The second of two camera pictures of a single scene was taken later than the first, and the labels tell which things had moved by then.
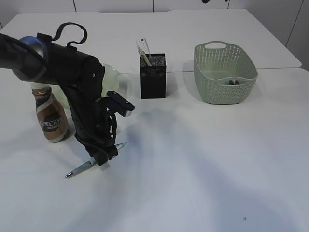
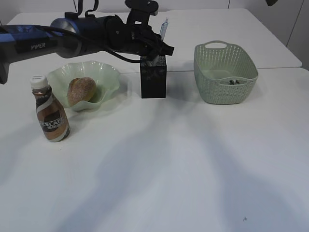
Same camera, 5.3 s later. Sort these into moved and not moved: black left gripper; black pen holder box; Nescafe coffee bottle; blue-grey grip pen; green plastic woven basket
Moved: black left gripper; blue-grey grip pen
Not moved: Nescafe coffee bottle; green plastic woven basket; black pen holder box
